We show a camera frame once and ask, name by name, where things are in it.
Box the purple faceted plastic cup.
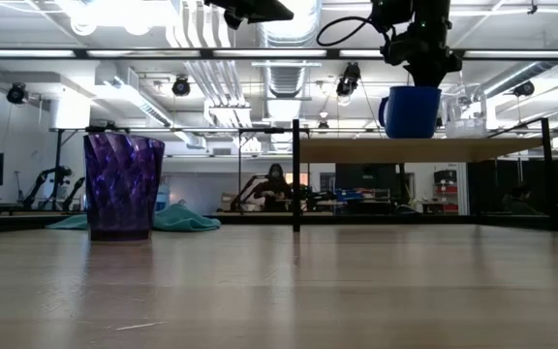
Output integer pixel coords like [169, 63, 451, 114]
[82, 132, 167, 242]

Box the small clear plastic cup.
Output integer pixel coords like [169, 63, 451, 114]
[444, 94, 488, 140]

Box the teal cloth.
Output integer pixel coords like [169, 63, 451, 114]
[46, 202, 222, 233]

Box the blue mug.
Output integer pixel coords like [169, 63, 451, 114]
[378, 85, 443, 141]

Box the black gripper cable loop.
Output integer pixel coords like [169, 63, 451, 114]
[316, 16, 388, 48]

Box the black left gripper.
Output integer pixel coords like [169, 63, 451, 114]
[204, 0, 295, 30]

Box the red storage rack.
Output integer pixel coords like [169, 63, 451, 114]
[433, 169, 460, 215]

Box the person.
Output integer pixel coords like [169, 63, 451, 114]
[253, 163, 294, 213]
[501, 182, 543, 217]

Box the black ceiling spotlight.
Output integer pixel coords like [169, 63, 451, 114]
[334, 62, 362, 98]
[6, 82, 29, 106]
[170, 76, 192, 98]
[512, 79, 536, 99]

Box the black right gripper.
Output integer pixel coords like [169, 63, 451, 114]
[370, 0, 463, 89]

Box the dark background cabinet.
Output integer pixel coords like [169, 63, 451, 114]
[334, 163, 407, 215]

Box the silver ventilation duct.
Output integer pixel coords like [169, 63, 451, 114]
[258, 0, 323, 100]

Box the wooden shelf board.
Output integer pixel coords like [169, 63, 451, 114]
[299, 137, 544, 164]

